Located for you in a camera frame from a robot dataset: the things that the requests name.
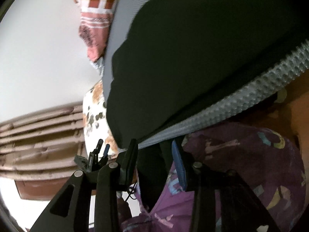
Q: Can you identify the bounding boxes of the brown wooden furniture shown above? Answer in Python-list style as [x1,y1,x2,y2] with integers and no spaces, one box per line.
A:
[0,103,87,200]

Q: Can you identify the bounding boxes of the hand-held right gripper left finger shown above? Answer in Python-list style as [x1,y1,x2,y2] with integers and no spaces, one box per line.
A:
[30,139,138,232]

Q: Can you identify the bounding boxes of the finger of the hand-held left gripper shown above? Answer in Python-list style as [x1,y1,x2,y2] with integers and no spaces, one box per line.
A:
[87,139,104,172]
[98,144,111,169]

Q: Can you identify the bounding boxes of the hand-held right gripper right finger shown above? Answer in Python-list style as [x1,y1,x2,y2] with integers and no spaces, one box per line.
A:
[172,140,281,232]

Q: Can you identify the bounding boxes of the pale grey bed sheet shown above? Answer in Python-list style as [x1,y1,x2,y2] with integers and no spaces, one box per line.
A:
[90,57,105,76]

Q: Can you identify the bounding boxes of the white floral printed cloth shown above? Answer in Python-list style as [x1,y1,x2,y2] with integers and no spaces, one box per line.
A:
[82,81,121,160]

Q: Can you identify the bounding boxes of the pink plaid blanket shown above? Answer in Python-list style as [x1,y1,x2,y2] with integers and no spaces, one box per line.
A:
[74,0,124,62]

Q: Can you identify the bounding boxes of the black pants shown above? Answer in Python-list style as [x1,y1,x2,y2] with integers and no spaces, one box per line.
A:
[106,0,309,209]

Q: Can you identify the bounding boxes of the grey mesh mat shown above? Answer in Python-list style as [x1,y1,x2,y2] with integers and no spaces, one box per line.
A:
[101,0,309,150]

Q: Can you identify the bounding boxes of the purple printed clothing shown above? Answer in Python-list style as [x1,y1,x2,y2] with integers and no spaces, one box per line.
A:
[120,122,309,232]

